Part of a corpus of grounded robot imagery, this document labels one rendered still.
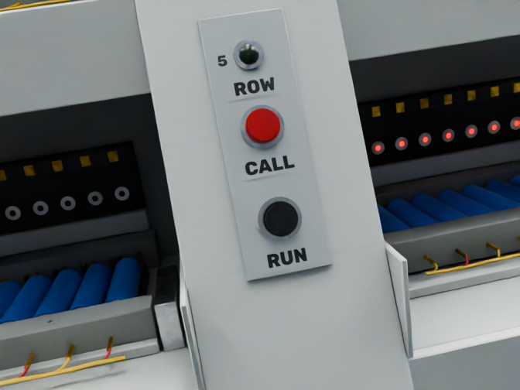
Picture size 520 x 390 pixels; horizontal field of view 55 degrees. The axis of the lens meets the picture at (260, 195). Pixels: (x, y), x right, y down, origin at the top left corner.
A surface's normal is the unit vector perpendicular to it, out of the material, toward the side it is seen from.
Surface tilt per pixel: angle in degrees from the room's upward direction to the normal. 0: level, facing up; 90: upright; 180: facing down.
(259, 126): 90
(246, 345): 90
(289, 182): 90
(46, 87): 109
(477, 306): 19
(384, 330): 90
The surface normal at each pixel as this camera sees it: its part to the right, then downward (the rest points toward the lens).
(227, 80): 0.10, -0.06
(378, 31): 0.15, 0.26
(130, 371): -0.14, -0.95
